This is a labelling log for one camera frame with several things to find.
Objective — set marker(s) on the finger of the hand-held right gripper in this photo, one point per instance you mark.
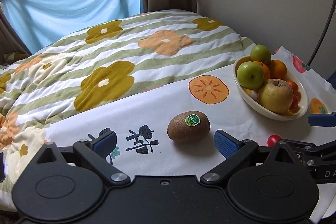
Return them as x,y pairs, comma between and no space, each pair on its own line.
296,147
321,119

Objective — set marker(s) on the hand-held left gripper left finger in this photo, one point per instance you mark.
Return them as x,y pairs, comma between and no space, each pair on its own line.
106,142

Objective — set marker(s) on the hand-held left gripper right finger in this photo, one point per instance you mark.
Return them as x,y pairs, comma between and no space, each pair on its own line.
225,144

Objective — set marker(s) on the small tangerine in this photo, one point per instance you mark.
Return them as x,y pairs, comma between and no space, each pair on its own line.
295,101

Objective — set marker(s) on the brown kiwi with green sticker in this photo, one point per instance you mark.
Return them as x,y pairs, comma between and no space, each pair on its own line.
183,130

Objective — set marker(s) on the red tomatoes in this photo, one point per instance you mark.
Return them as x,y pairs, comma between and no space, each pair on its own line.
292,86

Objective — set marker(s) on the white and yellow bowl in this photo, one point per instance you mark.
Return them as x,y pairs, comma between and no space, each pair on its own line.
262,111

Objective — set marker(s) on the yellow-red apple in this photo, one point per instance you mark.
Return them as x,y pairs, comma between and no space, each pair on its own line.
275,96

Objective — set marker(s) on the green apple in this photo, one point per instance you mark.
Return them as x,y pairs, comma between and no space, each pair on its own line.
260,54
250,75

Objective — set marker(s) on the white printed cloth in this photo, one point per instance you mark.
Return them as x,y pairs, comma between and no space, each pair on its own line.
157,108

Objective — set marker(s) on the large orange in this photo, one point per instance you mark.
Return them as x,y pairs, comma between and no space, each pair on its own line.
278,69
266,71

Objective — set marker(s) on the floral striped blanket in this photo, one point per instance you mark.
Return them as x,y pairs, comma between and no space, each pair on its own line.
105,56

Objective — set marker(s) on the black smartphone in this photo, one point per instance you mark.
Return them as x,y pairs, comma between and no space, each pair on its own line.
2,166

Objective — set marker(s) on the floral pillow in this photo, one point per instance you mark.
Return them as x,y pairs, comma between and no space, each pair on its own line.
13,57

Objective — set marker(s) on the light blue window cloth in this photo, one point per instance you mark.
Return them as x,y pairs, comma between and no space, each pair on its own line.
65,3

